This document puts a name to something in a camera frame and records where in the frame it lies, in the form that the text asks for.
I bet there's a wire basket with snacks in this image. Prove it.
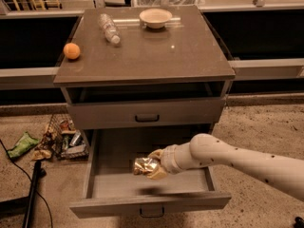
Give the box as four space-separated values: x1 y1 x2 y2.
47 114 88 160

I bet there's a beige bowl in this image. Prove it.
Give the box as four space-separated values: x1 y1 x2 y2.
140 9 172 29

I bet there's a closed grey top drawer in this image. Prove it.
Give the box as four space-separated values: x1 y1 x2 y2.
67 98 225 129

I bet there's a black floor stand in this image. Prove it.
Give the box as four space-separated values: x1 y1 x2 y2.
0 161 43 228

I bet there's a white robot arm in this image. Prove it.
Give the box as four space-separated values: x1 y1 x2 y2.
147 134 304 201

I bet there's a brown snack bag on floor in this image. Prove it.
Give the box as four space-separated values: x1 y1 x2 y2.
32 149 52 161

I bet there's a grey drawer cabinet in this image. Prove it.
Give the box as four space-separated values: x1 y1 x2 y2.
52 5 237 219

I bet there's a clear plastic water bottle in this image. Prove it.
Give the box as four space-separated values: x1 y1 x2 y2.
98 13 121 46

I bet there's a green chip bag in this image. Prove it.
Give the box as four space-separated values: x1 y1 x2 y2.
8 132 39 160

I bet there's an open grey middle drawer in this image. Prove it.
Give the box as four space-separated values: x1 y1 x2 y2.
70 125 231 219

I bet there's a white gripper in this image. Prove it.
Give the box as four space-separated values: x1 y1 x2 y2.
146 143 187 181

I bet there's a black cable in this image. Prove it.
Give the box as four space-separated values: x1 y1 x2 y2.
0 139 54 228

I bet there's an orange ball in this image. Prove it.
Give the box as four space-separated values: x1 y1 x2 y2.
63 43 80 60

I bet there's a crushed orange can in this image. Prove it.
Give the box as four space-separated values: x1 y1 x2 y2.
133 158 159 176

